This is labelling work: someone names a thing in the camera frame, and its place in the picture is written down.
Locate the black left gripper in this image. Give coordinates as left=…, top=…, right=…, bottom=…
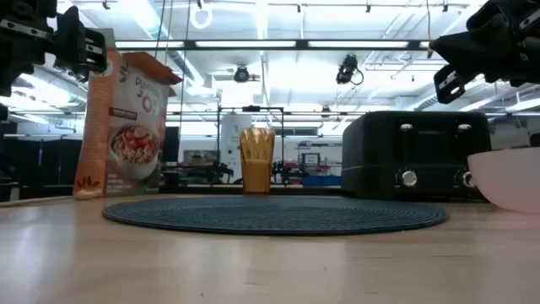
left=0, top=0, right=108, bottom=98

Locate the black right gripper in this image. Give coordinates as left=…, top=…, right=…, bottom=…
left=429, top=0, right=540, bottom=105

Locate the orange pumpkin cereal box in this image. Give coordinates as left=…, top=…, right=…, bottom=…
left=72, top=27, right=183, bottom=200

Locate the white round bowl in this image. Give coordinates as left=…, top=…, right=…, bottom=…
left=467, top=146, right=540, bottom=214

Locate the amber faceted drinking glass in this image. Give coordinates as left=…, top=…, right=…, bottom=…
left=239, top=127, right=277, bottom=196

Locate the black four-slot toaster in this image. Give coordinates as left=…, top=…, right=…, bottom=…
left=340, top=110, right=493, bottom=202

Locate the black ceiling spotlight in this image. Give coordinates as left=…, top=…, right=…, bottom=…
left=233, top=64, right=251, bottom=84
left=335, top=53, right=365, bottom=86

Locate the black cabinet row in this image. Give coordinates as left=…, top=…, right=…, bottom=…
left=0, top=122, right=84, bottom=199

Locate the black monitor screen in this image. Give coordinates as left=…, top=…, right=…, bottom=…
left=163, top=126, right=181, bottom=164

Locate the white cylindrical tank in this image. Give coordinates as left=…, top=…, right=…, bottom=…
left=219, top=113, right=253, bottom=183

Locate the blue storage bin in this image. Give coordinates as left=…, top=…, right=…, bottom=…
left=301, top=174, right=342, bottom=187

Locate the dark blue round placemat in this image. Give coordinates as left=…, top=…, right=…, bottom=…
left=101, top=196, right=450, bottom=236

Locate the white hanging ring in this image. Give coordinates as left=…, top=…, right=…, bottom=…
left=190, top=5, right=213, bottom=30

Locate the black overhead frame bar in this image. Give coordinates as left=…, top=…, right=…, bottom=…
left=113, top=39, right=431, bottom=52

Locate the black tubular frame stand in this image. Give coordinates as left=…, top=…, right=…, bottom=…
left=216, top=105, right=285, bottom=185

